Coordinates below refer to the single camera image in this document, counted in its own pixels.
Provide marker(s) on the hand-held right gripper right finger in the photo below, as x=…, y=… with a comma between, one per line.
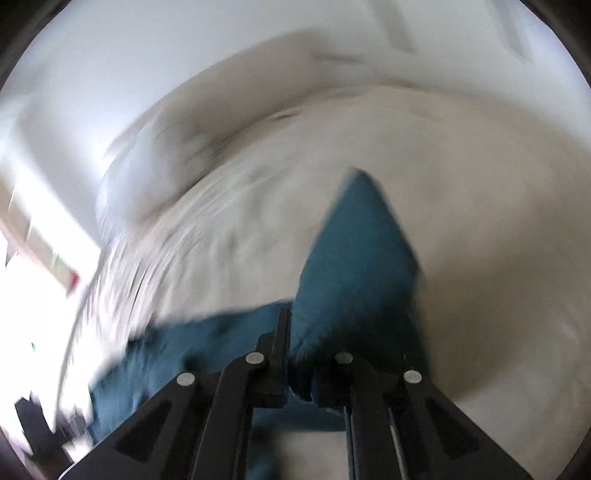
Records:
x=364, y=397

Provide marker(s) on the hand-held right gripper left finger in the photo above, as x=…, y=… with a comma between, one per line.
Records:
x=282, y=350

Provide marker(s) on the teal fleece garment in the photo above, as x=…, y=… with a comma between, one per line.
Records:
x=360, y=258

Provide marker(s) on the white pillow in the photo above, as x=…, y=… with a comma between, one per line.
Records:
x=138, y=180

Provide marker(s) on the white bed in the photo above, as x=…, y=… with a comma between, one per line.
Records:
x=485, y=230

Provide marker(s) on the brown curtain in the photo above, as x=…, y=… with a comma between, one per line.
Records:
x=32, y=240

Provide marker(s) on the red box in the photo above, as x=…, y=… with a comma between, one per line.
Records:
x=72, y=278

